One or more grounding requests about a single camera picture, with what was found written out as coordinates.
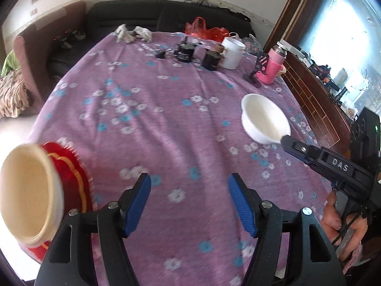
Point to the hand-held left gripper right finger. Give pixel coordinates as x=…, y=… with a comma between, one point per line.
x=242, y=205

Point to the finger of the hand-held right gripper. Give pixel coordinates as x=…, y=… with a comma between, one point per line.
x=321, y=161

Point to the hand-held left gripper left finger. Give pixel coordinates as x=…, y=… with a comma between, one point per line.
x=138, y=205

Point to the white bowl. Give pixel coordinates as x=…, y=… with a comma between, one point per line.
x=262, y=116

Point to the person's right hand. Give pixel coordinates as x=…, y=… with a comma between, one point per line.
x=332, y=217

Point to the red and cream bowl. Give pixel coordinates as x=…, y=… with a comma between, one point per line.
x=74, y=178

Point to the wooden cabinet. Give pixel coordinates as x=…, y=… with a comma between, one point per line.
x=312, y=89

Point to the purple floral tablecloth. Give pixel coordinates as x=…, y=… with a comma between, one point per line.
x=163, y=110

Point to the pink sleeved bottle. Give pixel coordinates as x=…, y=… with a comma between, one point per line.
x=272, y=65

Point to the black phone stand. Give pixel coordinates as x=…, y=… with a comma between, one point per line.
x=262, y=61

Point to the bright window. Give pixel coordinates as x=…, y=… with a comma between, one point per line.
x=342, y=20

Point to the white plastic jar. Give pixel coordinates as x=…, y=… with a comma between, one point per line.
x=233, y=52

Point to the black device with brown cap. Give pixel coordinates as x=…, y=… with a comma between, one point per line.
x=212, y=59

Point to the small black device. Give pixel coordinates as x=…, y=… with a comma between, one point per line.
x=162, y=54

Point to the black round device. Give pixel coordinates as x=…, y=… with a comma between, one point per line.
x=184, y=52

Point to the patterned cushion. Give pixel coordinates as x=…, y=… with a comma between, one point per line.
x=12, y=93

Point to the red plastic bag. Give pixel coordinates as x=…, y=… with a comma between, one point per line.
x=205, y=29

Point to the brown armchair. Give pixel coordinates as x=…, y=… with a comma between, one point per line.
x=29, y=65

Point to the black sofa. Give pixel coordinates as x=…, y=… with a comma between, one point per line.
x=134, y=15

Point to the green cloth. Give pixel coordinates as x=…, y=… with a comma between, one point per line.
x=7, y=62

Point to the wall switch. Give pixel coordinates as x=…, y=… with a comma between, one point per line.
x=34, y=12

